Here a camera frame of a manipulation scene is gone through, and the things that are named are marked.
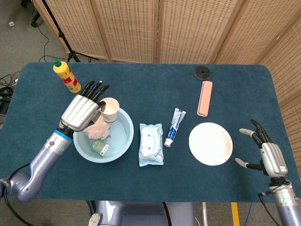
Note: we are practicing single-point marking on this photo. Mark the blue white toothpaste tube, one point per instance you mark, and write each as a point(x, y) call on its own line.
point(174, 128)

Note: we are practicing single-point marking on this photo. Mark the pink toothbrush case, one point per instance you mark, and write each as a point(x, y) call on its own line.
point(205, 99)

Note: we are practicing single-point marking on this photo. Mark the wicker folding screen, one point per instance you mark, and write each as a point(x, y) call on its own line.
point(131, 28)

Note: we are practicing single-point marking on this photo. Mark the white paper plate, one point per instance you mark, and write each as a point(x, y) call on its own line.
point(210, 143)

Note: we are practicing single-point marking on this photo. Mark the blue wet wipes pack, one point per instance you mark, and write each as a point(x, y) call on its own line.
point(150, 143)

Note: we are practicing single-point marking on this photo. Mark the white paper cup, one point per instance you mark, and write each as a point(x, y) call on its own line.
point(111, 113)

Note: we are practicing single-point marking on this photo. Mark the dark blue table cloth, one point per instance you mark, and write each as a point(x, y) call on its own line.
point(141, 183)

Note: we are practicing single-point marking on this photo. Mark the black tripod stand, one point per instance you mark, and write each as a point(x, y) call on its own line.
point(61, 35)

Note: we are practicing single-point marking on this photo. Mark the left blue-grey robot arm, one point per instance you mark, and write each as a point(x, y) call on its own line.
point(44, 157)

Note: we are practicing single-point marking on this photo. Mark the black wheeled stand base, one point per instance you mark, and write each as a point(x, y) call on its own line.
point(35, 21)

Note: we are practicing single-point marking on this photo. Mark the pink bath loofah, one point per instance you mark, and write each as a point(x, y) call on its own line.
point(96, 131)

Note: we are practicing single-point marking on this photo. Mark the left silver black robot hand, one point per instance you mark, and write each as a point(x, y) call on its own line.
point(80, 113)

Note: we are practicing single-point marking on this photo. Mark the yellow bottle with green cap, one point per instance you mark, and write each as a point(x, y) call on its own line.
point(67, 77)

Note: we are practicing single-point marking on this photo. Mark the light blue plastic basin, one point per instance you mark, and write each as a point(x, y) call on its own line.
point(120, 141)

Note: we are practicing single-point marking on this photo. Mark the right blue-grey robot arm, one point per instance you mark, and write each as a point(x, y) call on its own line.
point(285, 207)

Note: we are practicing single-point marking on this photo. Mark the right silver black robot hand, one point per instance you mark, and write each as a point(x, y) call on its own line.
point(272, 160)

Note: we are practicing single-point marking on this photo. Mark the blue-grey robot torso base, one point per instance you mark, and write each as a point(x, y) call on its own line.
point(141, 212)

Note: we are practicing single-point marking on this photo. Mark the black round disc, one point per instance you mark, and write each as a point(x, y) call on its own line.
point(200, 74)

